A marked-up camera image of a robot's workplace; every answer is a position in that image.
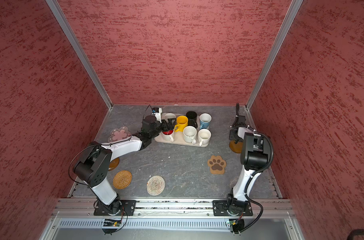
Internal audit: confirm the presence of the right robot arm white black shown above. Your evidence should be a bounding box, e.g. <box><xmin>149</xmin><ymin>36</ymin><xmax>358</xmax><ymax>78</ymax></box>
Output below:
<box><xmin>226</xmin><ymin>126</ymin><xmax>274</xmax><ymax>216</ymax></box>

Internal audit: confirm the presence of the brown paw coaster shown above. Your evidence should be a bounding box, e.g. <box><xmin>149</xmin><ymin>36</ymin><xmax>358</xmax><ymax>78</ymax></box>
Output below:
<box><xmin>207</xmin><ymin>156</ymin><xmax>227</xmax><ymax>175</ymax></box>

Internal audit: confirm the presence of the black mug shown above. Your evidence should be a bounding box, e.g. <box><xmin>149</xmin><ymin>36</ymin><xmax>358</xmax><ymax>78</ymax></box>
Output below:
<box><xmin>186</xmin><ymin>111</ymin><xmax>198</xmax><ymax>129</ymax></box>

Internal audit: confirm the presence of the pink flower coaster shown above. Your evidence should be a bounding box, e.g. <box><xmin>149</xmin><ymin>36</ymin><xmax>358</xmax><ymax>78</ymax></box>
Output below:
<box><xmin>108</xmin><ymin>127</ymin><xmax>131</xmax><ymax>143</ymax></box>

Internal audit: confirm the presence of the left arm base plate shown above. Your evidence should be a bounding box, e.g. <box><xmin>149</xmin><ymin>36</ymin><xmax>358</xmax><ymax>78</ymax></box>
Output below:
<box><xmin>94</xmin><ymin>200</ymin><xmax>137</xmax><ymax>217</ymax></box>

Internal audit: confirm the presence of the white mug purple band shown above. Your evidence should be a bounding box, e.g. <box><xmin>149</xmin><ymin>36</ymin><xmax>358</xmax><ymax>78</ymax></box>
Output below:
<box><xmin>163</xmin><ymin>113</ymin><xmax>177</xmax><ymax>121</ymax></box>

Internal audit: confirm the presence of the brown woven rattan coaster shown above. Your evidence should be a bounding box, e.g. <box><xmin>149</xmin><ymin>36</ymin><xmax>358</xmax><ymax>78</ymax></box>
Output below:
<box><xmin>113</xmin><ymin>170</ymin><xmax>132</xmax><ymax>190</ymax></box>

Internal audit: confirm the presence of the aluminium mounting rail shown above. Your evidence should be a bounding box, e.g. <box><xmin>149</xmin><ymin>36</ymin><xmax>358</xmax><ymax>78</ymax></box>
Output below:
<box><xmin>51</xmin><ymin>198</ymin><xmax>296</xmax><ymax>219</ymax></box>

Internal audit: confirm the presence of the white mug right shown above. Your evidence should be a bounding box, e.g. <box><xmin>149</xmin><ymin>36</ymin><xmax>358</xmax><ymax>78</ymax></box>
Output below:
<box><xmin>198</xmin><ymin>129</ymin><xmax>212</xmax><ymax>147</ymax></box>

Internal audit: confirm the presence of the white mug centre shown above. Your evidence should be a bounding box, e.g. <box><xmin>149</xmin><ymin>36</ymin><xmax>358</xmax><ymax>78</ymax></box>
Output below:
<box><xmin>183</xmin><ymin>126</ymin><xmax>197</xmax><ymax>145</ymax></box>

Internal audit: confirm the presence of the beige woven spiral coaster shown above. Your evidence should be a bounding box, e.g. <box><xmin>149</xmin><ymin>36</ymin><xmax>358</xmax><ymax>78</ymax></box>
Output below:
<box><xmin>147</xmin><ymin>176</ymin><xmax>166</xmax><ymax>196</ymax></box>

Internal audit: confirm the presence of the yellow mug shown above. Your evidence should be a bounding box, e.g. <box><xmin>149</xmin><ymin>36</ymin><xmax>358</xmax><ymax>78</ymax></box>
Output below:
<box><xmin>174</xmin><ymin>116</ymin><xmax>189</xmax><ymax>132</ymax></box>

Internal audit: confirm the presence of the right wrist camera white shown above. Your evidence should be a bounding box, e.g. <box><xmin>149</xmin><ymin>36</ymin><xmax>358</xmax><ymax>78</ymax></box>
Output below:
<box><xmin>232</xmin><ymin>103</ymin><xmax>247</xmax><ymax>128</ymax></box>

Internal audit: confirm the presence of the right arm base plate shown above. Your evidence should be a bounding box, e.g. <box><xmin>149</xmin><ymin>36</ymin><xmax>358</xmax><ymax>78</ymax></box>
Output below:
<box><xmin>212</xmin><ymin>200</ymin><xmax>253</xmax><ymax>217</ymax></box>

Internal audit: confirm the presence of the amber round coaster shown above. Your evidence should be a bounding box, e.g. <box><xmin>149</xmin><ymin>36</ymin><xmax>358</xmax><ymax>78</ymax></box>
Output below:
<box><xmin>108</xmin><ymin>158</ymin><xmax>120</xmax><ymax>171</ymax></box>

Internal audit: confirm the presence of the light blue mug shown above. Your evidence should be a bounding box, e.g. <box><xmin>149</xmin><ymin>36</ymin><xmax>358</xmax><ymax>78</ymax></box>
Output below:
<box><xmin>199</xmin><ymin>113</ymin><xmax>212</xmax><ymax>130</ymax></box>

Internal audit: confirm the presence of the brown round wooden coaster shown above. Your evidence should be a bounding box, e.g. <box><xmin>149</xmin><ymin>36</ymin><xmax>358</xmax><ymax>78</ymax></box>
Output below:
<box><xmin>229</xmin><ymin>141</ymin><xmax>243</xmax><ymax>154</ymax></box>

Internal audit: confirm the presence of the white mug red inside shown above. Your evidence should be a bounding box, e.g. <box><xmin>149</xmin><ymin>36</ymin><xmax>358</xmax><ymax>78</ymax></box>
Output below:
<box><xmin>162</xmin><ymin>130</ymin><xmax>175</xmax><ymax>143</ymax></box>

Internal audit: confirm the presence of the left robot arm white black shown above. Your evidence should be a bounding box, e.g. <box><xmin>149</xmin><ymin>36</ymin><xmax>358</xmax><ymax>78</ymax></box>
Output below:
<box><xmin>73</xmin><ymin>115</ymin><xmax>177</xmax><ymax>216</ymax></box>

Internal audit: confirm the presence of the black cable bottom right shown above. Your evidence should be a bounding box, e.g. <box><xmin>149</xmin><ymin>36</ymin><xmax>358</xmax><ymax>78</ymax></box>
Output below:
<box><xmin>346</xmin><ymin>228</ymin><xmax>364</xmax><ymax>240</ymax></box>

